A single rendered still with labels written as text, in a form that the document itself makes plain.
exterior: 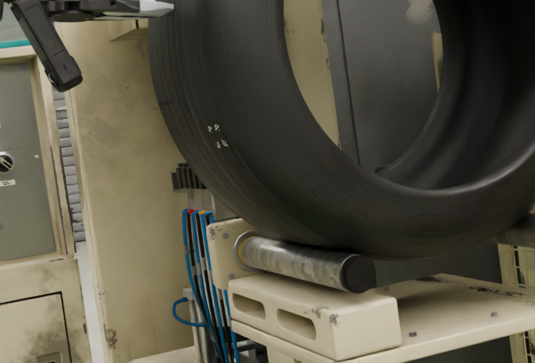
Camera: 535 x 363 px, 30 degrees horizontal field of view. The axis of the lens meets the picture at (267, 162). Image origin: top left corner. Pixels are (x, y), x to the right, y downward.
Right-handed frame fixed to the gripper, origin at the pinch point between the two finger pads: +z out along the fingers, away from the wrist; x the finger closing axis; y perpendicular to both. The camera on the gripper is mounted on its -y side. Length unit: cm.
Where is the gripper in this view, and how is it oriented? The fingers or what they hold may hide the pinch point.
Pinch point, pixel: (162, 13)
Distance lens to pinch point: 120.3
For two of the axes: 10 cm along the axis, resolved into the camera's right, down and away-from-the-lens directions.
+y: -0.3, -10.0, -0.1
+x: -3.8, 0.0, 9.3
